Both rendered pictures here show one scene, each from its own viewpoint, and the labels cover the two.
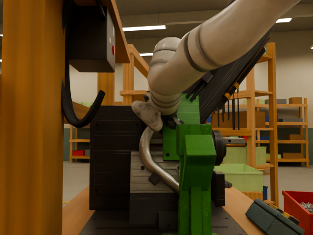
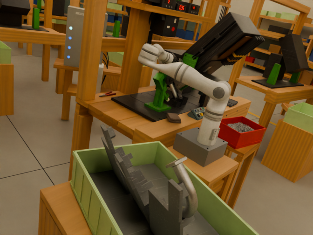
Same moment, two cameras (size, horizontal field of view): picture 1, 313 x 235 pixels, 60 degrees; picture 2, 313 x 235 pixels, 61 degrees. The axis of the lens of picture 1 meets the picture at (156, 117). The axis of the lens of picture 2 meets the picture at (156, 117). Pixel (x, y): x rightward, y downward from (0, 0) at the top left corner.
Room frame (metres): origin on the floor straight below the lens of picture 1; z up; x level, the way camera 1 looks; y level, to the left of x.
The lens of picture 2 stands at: (-0.86, -1.12, 1.55)
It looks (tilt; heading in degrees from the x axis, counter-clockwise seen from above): 22 degrees down; 36
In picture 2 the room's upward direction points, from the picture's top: 13 degrees clockwise
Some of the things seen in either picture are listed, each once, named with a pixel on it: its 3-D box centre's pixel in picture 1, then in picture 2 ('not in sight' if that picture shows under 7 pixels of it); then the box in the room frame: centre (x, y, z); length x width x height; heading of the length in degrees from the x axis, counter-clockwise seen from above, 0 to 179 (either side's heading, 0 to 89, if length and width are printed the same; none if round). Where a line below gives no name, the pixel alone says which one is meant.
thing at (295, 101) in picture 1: (254, 131); not in sight; (9.06, -3.28, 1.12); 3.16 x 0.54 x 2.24; 82
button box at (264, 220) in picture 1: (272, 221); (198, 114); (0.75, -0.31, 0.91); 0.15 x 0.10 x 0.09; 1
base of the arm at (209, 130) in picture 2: not in sight; (209, 127); (0.35, -0.59, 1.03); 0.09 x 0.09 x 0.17; 1
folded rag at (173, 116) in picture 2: not in sight; (173, 117); (0.51, -0.27, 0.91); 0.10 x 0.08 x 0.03; 52
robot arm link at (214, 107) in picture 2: not in sight; (218, 98); (0.36, -0.59, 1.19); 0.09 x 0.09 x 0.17; 16
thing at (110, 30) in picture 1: (92, 42); (165, 24); (0.82, 0.19, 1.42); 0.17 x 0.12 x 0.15; 1
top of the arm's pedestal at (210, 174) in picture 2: not in sight; (199, 159); (0.35, -0.59, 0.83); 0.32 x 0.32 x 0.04; 88
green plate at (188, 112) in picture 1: (180, 126); (188, 68); (0.86, -0.07, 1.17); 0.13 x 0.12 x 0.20; 1
